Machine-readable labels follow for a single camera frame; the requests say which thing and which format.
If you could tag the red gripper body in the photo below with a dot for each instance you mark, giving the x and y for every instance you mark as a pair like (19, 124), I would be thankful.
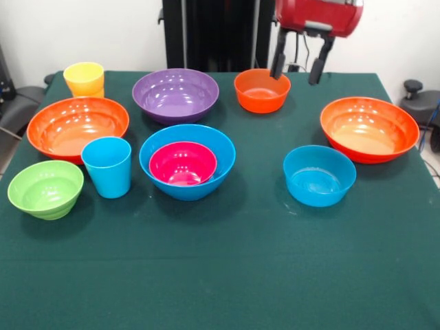
(319, 13)

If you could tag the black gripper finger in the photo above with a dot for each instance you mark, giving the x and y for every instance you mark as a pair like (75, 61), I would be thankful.
(319, 67)
(277, 65)

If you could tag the large orange bowl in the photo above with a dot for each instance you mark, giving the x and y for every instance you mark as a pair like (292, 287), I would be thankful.
(369, 130)
(77, 127)

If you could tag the pink bowl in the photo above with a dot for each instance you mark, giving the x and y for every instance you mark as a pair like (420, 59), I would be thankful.
(182, 165)

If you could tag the small orange bowl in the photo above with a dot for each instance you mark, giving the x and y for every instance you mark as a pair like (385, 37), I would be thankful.
(259, 96)

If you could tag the purple bowl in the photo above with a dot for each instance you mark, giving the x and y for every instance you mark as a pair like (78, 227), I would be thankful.
(175, 94)

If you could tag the small blue bowl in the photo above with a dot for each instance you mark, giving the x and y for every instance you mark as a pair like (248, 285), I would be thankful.
(318, 178)

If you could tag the large blue bowl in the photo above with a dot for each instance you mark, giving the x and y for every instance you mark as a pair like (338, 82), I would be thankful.
(187, 192)

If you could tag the orange cup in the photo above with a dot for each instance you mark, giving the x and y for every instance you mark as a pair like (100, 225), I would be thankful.
(90, 93)

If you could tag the yellow cup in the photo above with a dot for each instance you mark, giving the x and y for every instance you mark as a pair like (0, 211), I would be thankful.
(83, 77)

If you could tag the blue cup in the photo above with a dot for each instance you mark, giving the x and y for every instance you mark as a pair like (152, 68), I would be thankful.
(108, 172)

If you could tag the dark green tablecloth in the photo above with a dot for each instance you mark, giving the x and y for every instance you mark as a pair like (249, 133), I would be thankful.
(220, 258)

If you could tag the green bowl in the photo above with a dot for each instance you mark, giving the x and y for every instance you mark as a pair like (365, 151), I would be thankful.
(44, 192)

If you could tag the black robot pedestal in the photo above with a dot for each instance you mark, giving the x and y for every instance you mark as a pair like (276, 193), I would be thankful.
(213, 34)

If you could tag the grey pedestal foot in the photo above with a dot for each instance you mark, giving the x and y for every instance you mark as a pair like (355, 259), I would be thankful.
(417, 101)
(20, 106)

